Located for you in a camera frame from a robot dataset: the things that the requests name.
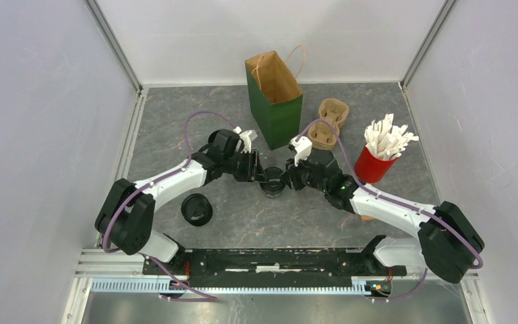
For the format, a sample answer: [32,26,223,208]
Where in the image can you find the green paper bag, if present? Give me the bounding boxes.
[244,45,306,151]

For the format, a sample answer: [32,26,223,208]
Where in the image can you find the red cup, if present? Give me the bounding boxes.
[353,147,397,184]

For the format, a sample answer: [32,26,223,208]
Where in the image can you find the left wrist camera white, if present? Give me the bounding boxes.
[233,126,258,153]

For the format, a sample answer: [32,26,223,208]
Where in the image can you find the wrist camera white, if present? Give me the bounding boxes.
[233,126,258,153]
[289,135,312,167]

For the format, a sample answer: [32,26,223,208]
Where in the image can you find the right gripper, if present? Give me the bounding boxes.
[280,153,328,194]

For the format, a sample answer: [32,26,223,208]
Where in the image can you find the slotted cable duct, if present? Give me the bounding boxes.
[90,278,389,296]

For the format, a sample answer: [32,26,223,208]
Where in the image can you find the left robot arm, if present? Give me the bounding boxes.
[94,128,267,275]

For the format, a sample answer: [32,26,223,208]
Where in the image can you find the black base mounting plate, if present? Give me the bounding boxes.
[165,248,407,288]

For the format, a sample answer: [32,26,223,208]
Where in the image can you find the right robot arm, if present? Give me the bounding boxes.
[282,150,485,284]

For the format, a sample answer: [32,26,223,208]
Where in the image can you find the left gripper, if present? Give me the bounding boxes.
[222,148,268,184]

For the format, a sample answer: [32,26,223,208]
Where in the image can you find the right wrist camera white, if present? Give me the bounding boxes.
[289,135,312,167]

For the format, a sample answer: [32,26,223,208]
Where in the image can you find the white paper stick bundle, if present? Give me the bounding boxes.
[364,113,420,161]

